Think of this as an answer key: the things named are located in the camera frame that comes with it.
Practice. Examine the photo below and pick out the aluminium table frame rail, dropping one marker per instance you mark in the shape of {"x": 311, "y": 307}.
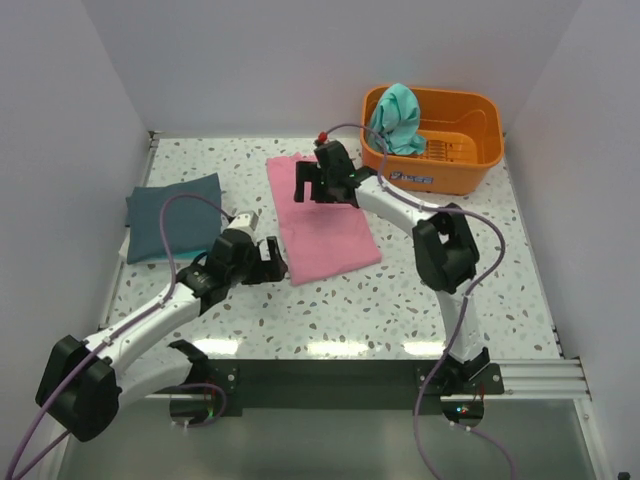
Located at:
{"x": 50, "y": 466}

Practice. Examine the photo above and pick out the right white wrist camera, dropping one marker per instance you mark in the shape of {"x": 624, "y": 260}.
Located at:
{"x": 321, "y": 139}

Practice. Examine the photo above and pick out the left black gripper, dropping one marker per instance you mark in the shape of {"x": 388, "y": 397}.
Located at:
{"x": 275, "y": 259}

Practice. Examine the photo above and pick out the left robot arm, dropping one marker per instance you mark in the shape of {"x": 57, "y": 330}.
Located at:
{"x": 84, "y": 381}

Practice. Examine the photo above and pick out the pink t-shirt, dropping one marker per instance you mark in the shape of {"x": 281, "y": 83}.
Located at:
{"x": 321, "y": 240}

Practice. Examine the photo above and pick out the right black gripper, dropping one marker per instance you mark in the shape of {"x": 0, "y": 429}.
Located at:
{"x": 306, "y": 171}

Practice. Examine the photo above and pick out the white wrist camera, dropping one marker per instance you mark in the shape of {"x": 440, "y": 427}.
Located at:
{"x": 246, "y": 222}
{"x": 321, "y": 139}

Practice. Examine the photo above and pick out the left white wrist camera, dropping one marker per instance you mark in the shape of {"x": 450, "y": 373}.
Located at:
{"x": 246, "y": 222}

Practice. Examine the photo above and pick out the folded light blue t-shirt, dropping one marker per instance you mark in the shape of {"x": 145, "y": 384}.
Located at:
{"x": 187, "y": 256}

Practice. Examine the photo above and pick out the folded dark blue t-shirt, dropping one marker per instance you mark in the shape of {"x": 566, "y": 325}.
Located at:
{"x": 190, "y": 224}

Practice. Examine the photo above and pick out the orange plastic basket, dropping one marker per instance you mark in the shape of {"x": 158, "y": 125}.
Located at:
{"x": 464, "y": 140}

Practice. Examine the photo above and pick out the teal t-shirt in basket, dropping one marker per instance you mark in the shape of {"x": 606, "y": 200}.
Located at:
{"x": 395, "y": 121}

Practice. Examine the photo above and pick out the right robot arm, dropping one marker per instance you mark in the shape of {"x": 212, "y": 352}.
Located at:
{"x": 445, "y": 252}

